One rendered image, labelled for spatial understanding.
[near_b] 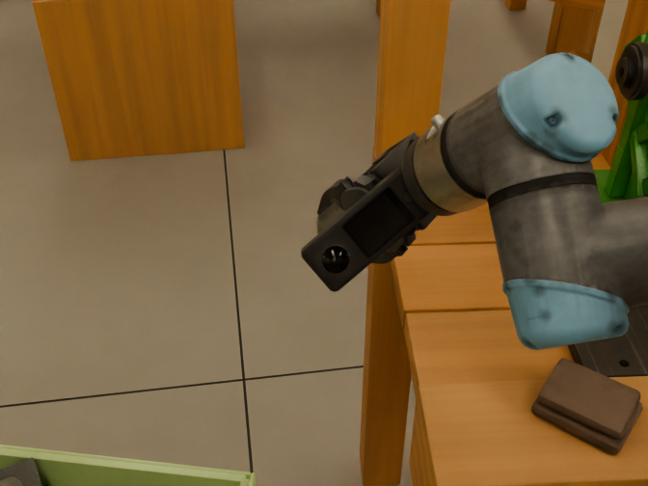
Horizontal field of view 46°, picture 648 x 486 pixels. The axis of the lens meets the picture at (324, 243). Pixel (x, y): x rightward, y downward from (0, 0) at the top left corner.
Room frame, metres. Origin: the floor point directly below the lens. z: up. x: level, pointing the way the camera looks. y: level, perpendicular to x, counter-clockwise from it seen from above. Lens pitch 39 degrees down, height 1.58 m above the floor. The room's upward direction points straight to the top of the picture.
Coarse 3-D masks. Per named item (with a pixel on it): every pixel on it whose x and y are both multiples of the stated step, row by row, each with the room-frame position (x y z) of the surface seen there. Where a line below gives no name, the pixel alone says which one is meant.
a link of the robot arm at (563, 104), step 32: (544, 64) 0.46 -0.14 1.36; (576, 64) 0.47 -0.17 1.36; (480, 96) 0.50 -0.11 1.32; (512, 96) 0.46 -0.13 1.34; (544, 96) 0.44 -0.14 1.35; (576, 96) 0.45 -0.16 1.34; (608, 96) 0.46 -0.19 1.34; (448, 128) 0.50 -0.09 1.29; (480, 128) 0.47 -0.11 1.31; (512, 128) 0.45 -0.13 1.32; (544, 128) 0.43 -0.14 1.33; (576, 128) 0.43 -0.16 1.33; (608, 128) 0.44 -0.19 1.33; (448, 160) 0.49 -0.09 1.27; (480, 160) 0.46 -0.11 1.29; (512, 160) 0.44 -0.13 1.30; (544, 160) 0.43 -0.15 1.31; (576, 160) 0.43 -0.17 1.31; (480, 192) 0.47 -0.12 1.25
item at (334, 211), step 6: (336, 204) 0.59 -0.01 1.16; (330, 210) 0.60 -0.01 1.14; (336, 210) 0.59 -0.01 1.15; (342, 210) 0.59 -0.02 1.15; (318, 216) 0.61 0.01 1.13; (324, 216) 0.61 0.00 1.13; (330, 216) 0.60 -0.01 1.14; (336, 216) 0.60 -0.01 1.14; (318, 222) 0.61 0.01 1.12; (324, 222) 0.61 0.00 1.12; (330, 222) 0.60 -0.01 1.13; (318, 228) 0.62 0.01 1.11; (324, 228) 0.61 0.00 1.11
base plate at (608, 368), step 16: (640, 320) 0.70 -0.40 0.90; (624, 336) 0.67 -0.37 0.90; (640, 336) 0.67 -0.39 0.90; (576, 352) 0.65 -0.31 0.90; (592, 352) 0.64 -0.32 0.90; (608, 352) 0.64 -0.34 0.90; (624, 352) 0.64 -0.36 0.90; (640, 352) 0.64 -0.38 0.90; (592, 368) 0.62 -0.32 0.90; (608, 368) 0.62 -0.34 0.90; (624, 368) 0.62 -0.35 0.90; (640, 368) 0.62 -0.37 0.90
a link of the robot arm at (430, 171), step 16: (432, 128) 0.54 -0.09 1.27; (432, 144) 0.51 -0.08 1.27; (416, 160) 0.52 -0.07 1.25; (432, 160) 0.50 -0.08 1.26; (432, 176) 0.50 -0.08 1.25; (448, 176) 0.49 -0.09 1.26; (432, 192) 0.50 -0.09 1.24; (448, 192) 0.49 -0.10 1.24; (464, 192) 0.48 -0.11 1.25; (448, 208) 0.50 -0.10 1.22; (464, 208) 0.50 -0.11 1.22
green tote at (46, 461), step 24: (0, 456) 0.45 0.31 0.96; (24, 456) 0.45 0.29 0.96; (48, 456) 0.45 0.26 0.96; (72, 456) 0.45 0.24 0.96; (96, 456) 0.45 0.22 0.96; (48, 480) 0.45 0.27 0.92; (72, 480) 0.44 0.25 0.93; (96, 480) 0.44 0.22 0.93; (120, 480) 0.44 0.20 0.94; (144, 480) 0.44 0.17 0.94; (168, 480) 0.43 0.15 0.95; (192, 480) 0.43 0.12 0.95; (216, 480) 0.43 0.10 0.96; (240, 480) 0.42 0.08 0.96
